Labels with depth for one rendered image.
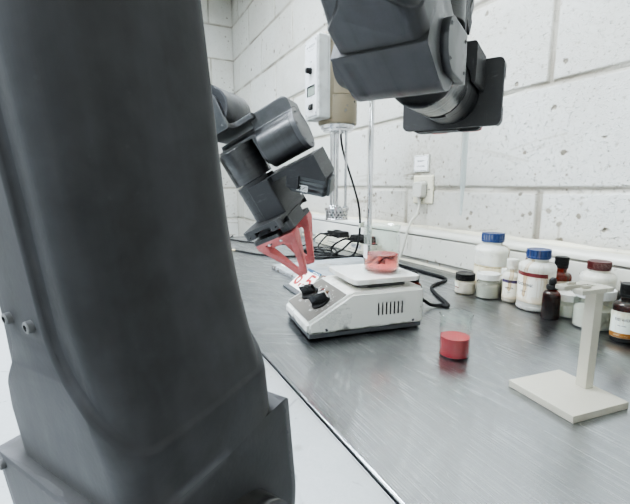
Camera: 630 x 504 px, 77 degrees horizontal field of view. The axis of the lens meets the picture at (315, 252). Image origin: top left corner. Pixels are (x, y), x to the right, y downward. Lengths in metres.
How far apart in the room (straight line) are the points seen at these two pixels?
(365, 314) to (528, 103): 0.65
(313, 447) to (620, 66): 0.86
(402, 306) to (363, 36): 0.46
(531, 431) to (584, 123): 0.68
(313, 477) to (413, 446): 0.10
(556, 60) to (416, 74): 0.77
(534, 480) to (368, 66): 0.34
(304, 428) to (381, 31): 0.34
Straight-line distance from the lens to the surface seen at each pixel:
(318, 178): 0.52
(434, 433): 0.43
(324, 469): 0.37
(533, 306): 0.84
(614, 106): 0.97
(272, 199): 0.54
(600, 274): 0.85
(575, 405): 0.51
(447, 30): 0.30
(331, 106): 1.07
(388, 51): 0.28
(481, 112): 0.46
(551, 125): 1.03
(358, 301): 0.62
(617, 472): 0.44
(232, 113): 0.56
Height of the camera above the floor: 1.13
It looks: 9 degrees down
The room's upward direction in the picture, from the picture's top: straight up
